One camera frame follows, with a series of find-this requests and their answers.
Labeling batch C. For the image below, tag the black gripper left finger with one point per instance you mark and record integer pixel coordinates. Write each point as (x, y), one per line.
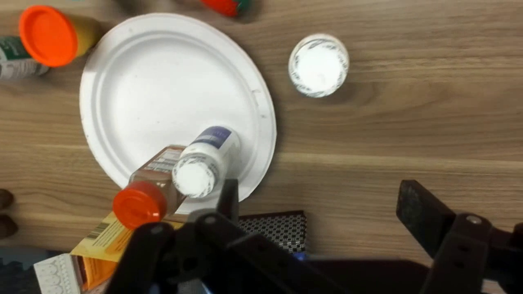
(229, 261)

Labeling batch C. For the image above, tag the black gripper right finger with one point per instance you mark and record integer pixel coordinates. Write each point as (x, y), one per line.
(468, 255)

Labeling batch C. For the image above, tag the white pill bottle blue label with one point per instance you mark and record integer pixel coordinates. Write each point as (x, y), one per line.
(205, 163)
(319, 65)

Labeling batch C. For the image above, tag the spice jar orange lid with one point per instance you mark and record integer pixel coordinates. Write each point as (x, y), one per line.
(139, 204)

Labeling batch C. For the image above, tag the white paper plate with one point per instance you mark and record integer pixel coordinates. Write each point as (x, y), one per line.
(164, 92)

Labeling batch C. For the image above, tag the yellow tea box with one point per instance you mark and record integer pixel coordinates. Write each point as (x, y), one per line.
(92, 250)

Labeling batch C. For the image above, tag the red green toy ball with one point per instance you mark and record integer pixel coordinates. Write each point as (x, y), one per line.
(221, 5)

